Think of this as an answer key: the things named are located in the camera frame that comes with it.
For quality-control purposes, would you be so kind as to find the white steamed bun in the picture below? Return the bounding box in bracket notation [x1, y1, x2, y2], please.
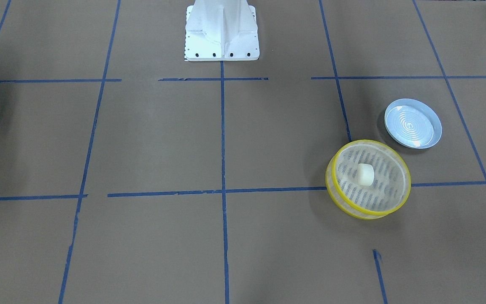
[356, 163, 375, 187]

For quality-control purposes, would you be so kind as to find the yellow bamboo steamer basket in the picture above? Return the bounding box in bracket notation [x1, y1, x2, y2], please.
[325, 139, 411, 220]

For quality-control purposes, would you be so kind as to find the white steamer liner cloth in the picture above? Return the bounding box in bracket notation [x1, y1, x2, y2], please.
[335, 144, 408, 212]

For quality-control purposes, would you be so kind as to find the light blue plate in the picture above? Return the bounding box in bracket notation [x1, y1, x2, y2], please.
[384, 98, 443, 149]

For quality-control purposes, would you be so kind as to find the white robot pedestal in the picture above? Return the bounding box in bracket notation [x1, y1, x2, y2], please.
[184, 0, 260, 62]

